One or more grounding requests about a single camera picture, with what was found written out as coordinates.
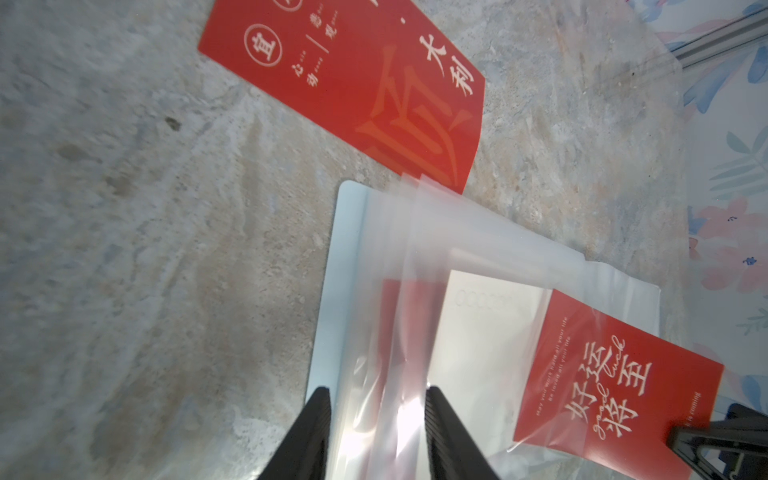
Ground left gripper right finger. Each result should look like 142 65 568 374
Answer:
425 386 499 480

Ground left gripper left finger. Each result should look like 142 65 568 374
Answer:
258 387 332 480

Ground cream card inside album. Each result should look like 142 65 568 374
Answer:
427 270 553 456

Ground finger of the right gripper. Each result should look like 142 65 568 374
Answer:
667 403 767 480

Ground red card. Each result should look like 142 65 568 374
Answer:
198 0 486 193
355 278 446 435
513 291 724 479

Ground red card inside album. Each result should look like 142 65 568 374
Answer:
355 278 446 435

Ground right aluminium corner post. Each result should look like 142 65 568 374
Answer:
672 7 767 69

